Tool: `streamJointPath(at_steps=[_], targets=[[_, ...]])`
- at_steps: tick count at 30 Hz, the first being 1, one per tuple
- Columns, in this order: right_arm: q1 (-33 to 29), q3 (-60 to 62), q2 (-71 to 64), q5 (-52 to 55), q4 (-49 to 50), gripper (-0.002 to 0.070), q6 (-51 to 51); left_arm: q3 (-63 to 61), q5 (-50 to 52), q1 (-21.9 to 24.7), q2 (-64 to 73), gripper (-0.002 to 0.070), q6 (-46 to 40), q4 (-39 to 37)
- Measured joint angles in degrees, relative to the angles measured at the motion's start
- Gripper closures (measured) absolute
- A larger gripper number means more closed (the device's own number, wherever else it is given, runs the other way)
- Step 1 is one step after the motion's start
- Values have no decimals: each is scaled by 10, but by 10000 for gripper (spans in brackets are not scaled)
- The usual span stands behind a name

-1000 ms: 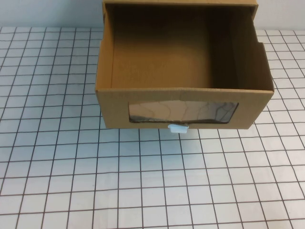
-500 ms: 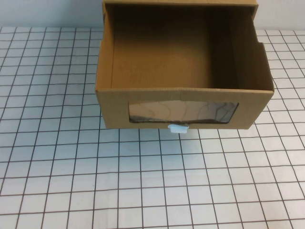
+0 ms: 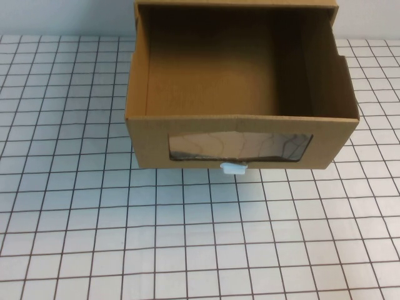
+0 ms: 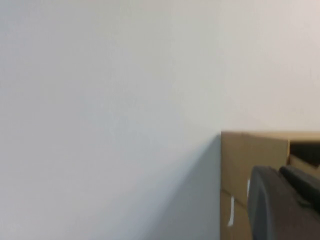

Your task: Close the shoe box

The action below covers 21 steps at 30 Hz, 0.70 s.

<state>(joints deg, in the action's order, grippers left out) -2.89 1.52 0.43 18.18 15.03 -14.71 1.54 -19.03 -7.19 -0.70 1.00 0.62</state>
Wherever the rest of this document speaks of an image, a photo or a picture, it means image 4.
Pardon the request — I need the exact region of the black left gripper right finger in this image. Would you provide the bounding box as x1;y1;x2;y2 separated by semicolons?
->
278;164;320;210

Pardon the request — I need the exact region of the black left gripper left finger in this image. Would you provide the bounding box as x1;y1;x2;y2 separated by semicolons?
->
246;164;320;240

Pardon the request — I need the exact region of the brown cardboard shoe box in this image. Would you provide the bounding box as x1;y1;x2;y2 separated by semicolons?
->
220;131;320;240

